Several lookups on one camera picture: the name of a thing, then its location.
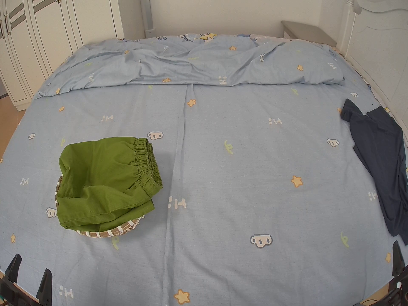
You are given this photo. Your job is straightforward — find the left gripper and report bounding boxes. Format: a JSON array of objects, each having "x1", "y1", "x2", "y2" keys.
[{"x1": 0, "y1": 253, "x2": 53, "y2": 306}]

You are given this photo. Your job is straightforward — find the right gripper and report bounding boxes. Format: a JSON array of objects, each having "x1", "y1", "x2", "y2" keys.
[{"x1": 387, "y1": 240, "x2": 408, "y2": 305}]

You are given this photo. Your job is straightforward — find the green shorts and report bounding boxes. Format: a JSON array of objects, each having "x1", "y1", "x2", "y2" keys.
[{"x1": 59, "y1": 136, "x2": 164, "y2": 232}]

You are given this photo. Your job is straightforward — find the round woven basket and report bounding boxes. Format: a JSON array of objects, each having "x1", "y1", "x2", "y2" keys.
[{"x1": 52, "y1": 174, "x2": 146, "y2": 240}]

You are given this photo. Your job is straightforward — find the dark blue garment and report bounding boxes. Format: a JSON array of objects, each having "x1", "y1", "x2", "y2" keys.
[{"x1": 339, "y1": 98, "x2": 408, "y2": 246}]

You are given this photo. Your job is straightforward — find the white wardrobe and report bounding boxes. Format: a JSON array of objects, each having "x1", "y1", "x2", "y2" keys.
[{"x1": 0, "y1": 0, "x2": 125, "y2": 111}]

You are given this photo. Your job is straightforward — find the grey bedside table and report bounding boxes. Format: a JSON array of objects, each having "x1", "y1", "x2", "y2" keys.
[{"x1": 280, "y1": 20, "x2": 338, "y2": 47}]

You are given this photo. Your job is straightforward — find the pale blue quilt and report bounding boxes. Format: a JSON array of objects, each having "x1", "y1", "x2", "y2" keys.
[{"x1": 34, "y1": 32, "x2": 345, "y2": 99}]

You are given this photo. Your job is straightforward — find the white vertical pipe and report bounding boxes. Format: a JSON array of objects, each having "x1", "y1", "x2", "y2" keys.
[{"x1": 138, "y1": 0, "x2": 156, "y2": 39}]

